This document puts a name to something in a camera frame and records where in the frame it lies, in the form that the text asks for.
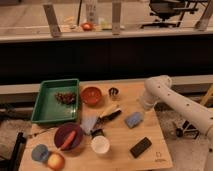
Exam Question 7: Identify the blue cup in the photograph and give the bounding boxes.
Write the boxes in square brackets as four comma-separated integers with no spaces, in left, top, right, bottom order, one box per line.
[31,144,49,163]

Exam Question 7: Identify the black phone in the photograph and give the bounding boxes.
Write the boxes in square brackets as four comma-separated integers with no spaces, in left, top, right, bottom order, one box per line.
[130,137,152,158]

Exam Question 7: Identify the black office chair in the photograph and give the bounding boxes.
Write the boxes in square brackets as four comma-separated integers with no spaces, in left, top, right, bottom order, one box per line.
[141,0,198,28]

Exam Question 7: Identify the blue sponge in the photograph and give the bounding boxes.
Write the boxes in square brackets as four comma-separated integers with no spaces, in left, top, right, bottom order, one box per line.
[124,112,144,129]

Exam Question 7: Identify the orange bowl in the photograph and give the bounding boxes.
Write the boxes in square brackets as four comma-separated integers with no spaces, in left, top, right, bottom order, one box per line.
[80,87,102,106]

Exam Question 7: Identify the red yellow apple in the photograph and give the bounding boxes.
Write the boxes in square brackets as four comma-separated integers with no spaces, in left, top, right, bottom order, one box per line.
[47,153,65,170]

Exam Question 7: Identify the purple plate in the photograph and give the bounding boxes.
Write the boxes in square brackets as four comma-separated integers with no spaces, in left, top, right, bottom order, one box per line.
[54,123,84,151]

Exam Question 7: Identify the red fruit on shelf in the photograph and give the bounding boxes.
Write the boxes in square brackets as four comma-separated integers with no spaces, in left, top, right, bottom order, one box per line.
[81,22,94,31]

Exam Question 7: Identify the white cup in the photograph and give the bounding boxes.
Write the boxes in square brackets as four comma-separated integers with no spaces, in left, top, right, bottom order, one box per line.
[91,136,110,155]

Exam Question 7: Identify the bunch of dark grapes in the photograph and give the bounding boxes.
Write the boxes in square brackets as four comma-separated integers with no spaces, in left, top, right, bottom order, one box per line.
[55,92,76,105]

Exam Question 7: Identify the orange carrot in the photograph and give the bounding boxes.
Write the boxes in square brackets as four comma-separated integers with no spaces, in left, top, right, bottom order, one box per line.
[60,131,76,150]

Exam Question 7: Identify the green plastic tray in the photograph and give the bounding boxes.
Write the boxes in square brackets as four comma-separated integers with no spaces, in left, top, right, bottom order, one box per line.
[31,79,79,124]

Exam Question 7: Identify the small metal cup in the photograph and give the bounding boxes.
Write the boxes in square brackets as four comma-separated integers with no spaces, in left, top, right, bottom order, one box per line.
[108,87,119,100]

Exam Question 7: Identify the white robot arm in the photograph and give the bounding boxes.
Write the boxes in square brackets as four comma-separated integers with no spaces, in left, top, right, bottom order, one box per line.
[139,75,213,171]

